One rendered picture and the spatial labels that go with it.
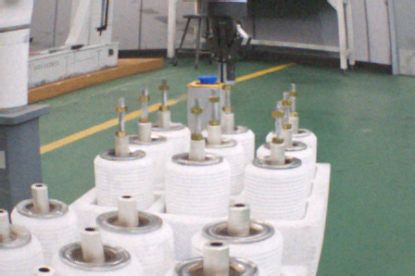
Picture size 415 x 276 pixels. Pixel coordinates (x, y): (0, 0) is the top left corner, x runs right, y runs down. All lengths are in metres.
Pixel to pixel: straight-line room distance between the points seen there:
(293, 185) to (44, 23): 6.48
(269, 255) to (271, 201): 0.30
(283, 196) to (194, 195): 0.13
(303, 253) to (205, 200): 0.17
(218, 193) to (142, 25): 5.65
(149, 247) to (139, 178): 0.33
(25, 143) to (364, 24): 4.95
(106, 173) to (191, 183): 0.13
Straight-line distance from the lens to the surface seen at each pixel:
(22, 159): 1.20
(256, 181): 0.93
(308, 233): 0.91
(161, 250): 0.67
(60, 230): 0.70
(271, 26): 6.08
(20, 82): 1.21
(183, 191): 0.95
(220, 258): 0.54
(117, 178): 0.97
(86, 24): 4.57
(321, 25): 5.96
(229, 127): 1.19
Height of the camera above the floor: 0.47
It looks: 11 degrees down
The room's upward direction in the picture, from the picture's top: straight up
